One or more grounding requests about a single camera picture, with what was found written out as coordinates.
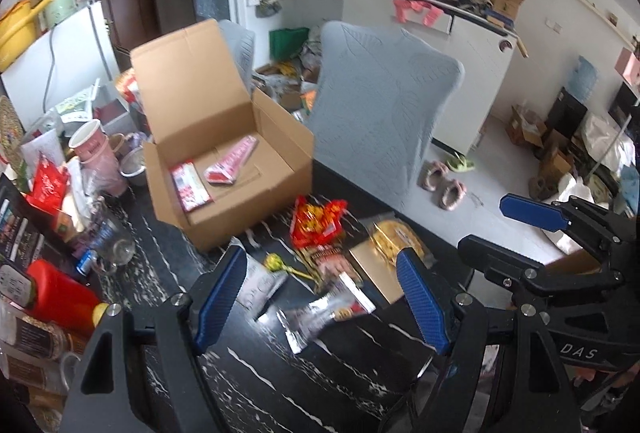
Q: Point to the pink cup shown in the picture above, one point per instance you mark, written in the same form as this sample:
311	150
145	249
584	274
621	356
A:
97	153

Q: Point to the cardboard box with green print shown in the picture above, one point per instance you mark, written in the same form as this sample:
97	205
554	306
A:
509	0

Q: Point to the pink slipper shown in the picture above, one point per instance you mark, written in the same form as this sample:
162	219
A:
434	175
452	195

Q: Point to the red white snack packet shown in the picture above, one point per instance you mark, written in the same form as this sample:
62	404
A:
190	185

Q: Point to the pink snack packet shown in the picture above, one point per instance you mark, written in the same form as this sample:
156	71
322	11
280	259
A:
232	160

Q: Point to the small silver snack packet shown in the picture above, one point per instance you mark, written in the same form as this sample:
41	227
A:
310	319

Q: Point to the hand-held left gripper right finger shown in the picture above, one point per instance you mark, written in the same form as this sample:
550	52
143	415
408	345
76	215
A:
422	308

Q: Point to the clear noodle cake packet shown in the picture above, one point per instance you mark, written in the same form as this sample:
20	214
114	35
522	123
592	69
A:
395	235

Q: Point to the green bag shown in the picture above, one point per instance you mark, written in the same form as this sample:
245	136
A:
287	43

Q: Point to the dark brown cereal packet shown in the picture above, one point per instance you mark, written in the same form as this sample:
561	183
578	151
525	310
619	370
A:
332	263

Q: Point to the black printed box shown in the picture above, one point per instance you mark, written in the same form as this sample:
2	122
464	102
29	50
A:
20	228

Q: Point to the grey leaf-pattern covered chair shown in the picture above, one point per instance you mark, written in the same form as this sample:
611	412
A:
380	113

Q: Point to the green slippers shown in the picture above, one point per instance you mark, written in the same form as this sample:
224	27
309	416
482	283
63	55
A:
460	162

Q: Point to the red snack bag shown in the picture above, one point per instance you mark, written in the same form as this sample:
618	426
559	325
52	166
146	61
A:
336	213
307	228

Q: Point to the red gift packet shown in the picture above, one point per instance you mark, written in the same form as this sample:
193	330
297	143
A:
47	185

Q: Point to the white fridge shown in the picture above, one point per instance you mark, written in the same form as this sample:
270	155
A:
65	58

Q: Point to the grey white snack packet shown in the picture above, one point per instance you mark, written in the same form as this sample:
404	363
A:
260	288

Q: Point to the blue water bottle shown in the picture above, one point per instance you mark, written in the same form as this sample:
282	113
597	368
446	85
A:
585	78

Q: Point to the brown cardboard box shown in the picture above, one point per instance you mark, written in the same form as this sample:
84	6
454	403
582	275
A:
525	128
555	165

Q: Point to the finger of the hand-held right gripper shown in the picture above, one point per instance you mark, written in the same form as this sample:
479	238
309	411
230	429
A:
535	213
495	258

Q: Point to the pink cloth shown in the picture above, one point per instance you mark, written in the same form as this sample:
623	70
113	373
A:
417	10

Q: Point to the yellow basin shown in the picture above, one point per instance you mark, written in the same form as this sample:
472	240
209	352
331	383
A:
17	33

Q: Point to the red bottle with yellow cap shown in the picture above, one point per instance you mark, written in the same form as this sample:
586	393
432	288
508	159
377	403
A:
60	293

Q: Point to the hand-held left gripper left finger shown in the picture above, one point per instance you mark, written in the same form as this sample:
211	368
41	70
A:
217	308

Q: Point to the green yellow lollipop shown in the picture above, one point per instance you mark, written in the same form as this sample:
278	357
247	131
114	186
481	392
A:
275	262

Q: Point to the white cabinet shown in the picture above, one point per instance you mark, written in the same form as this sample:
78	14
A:
475	78

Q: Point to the small tan box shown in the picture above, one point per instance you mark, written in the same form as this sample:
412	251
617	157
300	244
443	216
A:
370	269

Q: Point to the glass mug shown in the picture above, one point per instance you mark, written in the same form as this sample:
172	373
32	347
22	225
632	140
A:
112	240

